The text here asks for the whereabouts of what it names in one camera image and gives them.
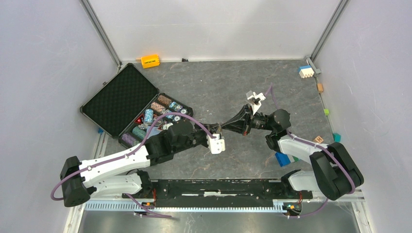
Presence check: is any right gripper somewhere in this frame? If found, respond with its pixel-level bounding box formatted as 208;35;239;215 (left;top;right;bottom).
221;104;275;136

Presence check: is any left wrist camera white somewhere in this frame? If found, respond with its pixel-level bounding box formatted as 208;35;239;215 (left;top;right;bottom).
207;133;226;154

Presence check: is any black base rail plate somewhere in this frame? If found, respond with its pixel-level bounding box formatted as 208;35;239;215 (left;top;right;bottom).
132;179;313;208

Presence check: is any blue playing card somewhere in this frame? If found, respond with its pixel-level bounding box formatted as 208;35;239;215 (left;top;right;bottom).
146;127;162;138

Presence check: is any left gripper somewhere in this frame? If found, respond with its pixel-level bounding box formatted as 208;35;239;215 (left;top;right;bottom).
173;122;219;153

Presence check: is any small orange cube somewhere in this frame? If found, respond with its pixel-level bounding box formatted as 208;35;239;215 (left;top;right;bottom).
317;83;324;93

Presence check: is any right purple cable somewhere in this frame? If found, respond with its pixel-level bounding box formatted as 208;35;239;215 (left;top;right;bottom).
264;83;356;219

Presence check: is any wooden letter cube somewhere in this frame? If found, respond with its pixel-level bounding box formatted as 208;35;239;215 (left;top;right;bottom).
314;136;324;143

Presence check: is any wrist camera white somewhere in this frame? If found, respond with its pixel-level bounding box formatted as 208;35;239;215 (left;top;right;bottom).
246;91;266;115
207;133;226;154

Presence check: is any purple cable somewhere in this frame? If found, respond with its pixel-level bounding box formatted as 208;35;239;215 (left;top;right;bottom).
50;112;218;219
264;83;356;219

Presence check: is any orange yellow toy block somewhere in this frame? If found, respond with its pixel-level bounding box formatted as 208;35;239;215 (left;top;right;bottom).
140;54;160;69

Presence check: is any black poker chip case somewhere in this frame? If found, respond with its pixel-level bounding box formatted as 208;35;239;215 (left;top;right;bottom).
80;63;193;148

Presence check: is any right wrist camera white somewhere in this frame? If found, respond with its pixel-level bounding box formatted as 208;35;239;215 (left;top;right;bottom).
246;91;266;115

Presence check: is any blue green white block stack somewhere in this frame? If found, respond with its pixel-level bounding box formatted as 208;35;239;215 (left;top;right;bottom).
275;152;299;167

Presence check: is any blue white toy block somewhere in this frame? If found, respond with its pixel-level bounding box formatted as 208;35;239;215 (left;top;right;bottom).
298;65;315;79

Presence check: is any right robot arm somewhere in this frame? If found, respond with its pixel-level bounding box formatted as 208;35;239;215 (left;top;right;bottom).
222;106;364;200

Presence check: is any small teal cube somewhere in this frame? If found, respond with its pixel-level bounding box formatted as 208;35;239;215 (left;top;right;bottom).
332;133;342;142

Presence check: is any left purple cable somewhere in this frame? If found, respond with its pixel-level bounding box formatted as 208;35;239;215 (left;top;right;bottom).
50;112;218;219

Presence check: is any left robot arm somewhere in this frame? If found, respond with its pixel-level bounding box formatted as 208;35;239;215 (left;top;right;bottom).
57;119;225;207

